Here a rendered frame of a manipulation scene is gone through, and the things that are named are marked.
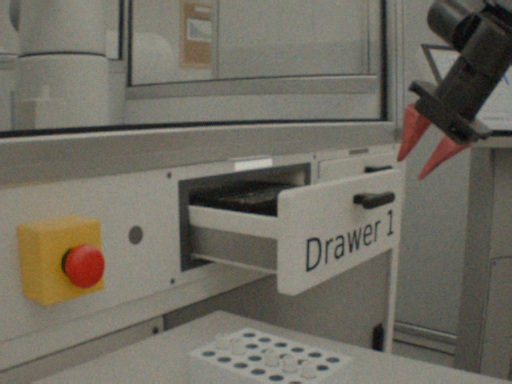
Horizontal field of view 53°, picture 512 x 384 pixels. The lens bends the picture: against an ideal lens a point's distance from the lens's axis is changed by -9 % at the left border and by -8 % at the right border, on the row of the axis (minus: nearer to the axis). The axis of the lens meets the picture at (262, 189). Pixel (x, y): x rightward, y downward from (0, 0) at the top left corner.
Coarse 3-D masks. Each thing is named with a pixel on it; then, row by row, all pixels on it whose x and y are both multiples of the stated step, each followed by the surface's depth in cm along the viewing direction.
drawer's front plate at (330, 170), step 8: (328, 160) 92; (336, 160) 93; (344, 160) 94; (352, 160) 96; (360, 160) 99; (368, 160) 101; (376, 160) 104; (384, 160) 107; (392, 160) 110; (320, 168) 90; (328, 168) 90; (336, 168) 92; (344, 168) 94; (352, 168) 96; (360, 168) 99; (392, 168) 111; (320, 176) 91; (328, 176) 90; (336, 176) 92; (344, 176) 94; (352, 176) 97
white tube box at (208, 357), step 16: (240, 336) 52; (256, 336) 52; (272, 336) 52; (192, 352) 48; (208, 352) 49; (224, 352) 48; (256, 352) 48; (288, 352) 48; (304, 352) 48; (320, 352) 48; (192, 368) 48; (208, 368) 46; (224, 368) 45; (240, 368) 47; (256, 368) 45; (272, 368) 45; (320, 368) 46; (336, 368) 45; (352, 368) 47
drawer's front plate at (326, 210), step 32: (288, 192) 57; (320, 192) 61; (352, 192) 67; (288, 224) 57; (320, 224) 61; (352, 224) 67; (384, 224) 75; (288, 256) 57; (352, 256) 68; (288, 288) 58
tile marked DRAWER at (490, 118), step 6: (480, 114) 130; (486, 114) 130; (492, 114) 131; (498, 114) 131; (504, 114) 131; (486, 120) 129; (492, 120) 129; (498, 120) 130; (504, 120) 130; (510, 120) 131
